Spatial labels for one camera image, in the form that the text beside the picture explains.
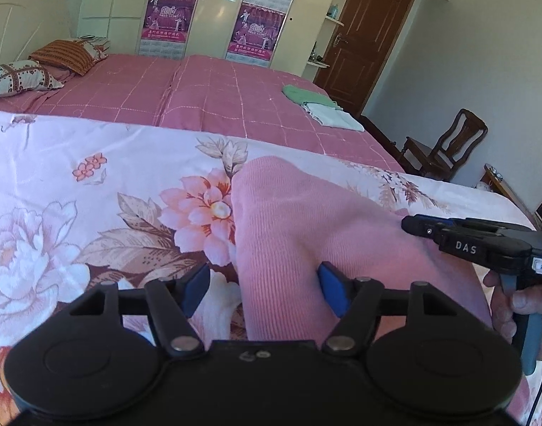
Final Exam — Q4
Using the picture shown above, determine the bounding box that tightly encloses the brown wooden door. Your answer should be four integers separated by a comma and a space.
313, 0, 418, 117

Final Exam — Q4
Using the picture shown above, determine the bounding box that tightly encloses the cream corner shelf unit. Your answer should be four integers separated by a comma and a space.
303, 0, 362, 69

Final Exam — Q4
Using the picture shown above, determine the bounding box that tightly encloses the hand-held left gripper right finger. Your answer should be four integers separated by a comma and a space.
317, 262, 454, 356

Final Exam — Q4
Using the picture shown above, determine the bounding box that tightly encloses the cream round headboard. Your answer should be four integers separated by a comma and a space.
0, 0, 75, 70

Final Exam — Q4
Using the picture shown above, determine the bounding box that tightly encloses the dark wooden chair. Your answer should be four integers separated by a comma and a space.
401, 109, 489, 182

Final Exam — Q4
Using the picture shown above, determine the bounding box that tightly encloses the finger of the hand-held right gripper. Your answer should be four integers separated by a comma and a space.
401, 214, 538, 237

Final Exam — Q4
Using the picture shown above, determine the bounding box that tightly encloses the black cable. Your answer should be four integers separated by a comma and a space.
526, 319, 542, 426

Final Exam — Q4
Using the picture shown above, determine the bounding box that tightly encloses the pink knit sweater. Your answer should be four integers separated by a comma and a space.
230, 155, 534, 413

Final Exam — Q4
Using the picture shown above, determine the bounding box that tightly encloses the wooden footboard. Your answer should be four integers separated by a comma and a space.
484, 163, 542, 228

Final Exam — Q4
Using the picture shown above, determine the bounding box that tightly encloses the white brown patterned pillow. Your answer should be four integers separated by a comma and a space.
0, 60, 65, 101

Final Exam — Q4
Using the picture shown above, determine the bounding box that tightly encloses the person's right hand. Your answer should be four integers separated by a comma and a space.
484, 271, 542, 344

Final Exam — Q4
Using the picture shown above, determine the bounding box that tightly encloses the cream wardrobe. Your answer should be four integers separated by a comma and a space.
78, 0, 348, 77

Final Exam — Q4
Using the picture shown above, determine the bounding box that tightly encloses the white folded cloth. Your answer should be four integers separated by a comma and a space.
302, 103, 366, 133

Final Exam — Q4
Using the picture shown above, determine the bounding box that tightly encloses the pale floral pillow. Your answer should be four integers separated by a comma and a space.
78, 35, 112, 62

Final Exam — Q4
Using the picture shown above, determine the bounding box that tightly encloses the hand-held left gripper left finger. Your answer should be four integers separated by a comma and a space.
69, 264, 212, 359

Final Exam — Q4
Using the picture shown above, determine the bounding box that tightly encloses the pink checked bed sheet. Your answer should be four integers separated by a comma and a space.
0, 53, 407, 174

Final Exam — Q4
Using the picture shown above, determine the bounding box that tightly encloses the orange striped pillow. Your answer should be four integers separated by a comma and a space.
28, 39, 108, 76

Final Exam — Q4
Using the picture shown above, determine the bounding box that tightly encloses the white floral blanket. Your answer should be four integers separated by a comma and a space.
0, 109, 542, 426

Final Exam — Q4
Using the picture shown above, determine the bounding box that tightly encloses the green folded cloth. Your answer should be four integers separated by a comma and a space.
282, 84, 343, 110

